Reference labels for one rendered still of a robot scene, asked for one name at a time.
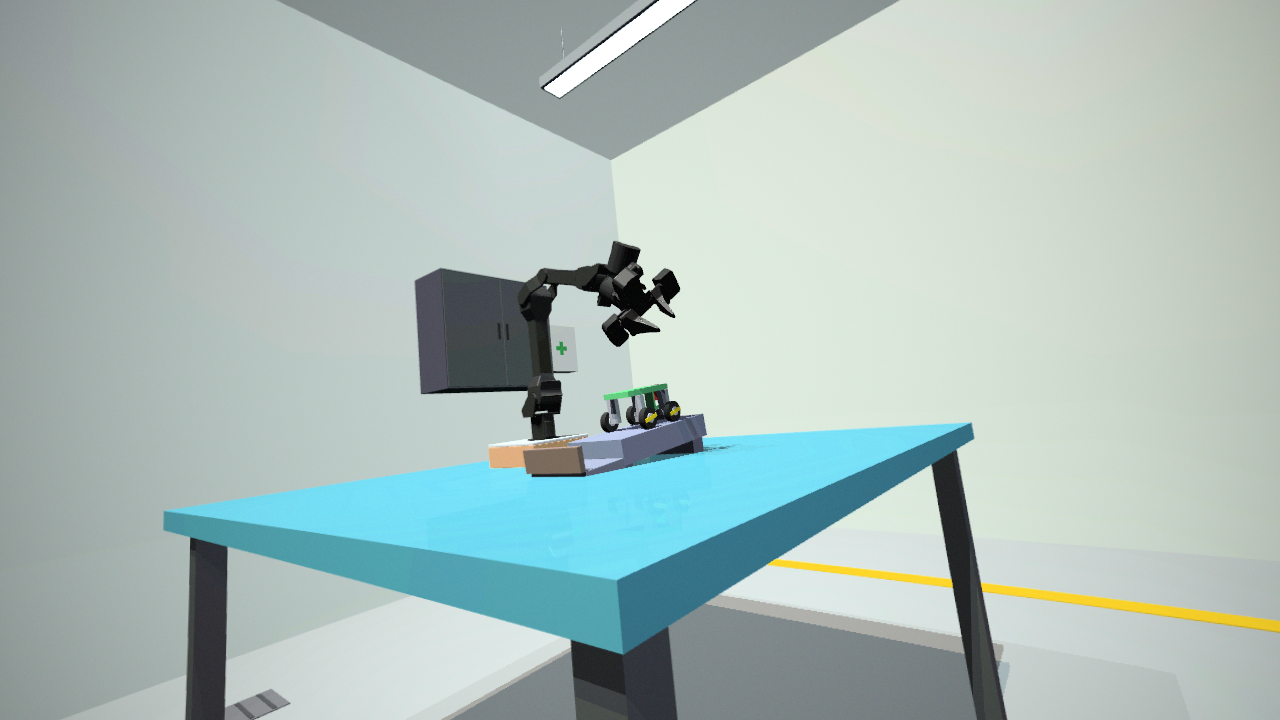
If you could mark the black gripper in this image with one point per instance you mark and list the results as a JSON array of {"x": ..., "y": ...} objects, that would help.
[{"x": 666, "y": 287}]

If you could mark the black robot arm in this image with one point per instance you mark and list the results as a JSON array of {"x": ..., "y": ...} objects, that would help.
[{"x": 622, "y": 274}]

